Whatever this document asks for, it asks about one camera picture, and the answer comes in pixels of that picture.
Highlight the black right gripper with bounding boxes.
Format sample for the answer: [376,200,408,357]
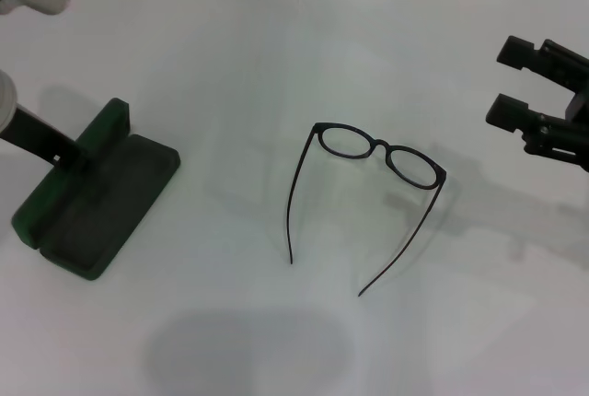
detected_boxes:
[484,35,589,158]

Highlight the black glasses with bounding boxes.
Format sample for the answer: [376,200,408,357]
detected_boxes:
[285,122,448,298]

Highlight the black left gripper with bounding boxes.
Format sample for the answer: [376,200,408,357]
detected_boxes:
[0,104,92,171]

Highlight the green glasses case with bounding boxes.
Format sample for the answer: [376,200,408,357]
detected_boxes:
[11,97,181,283]

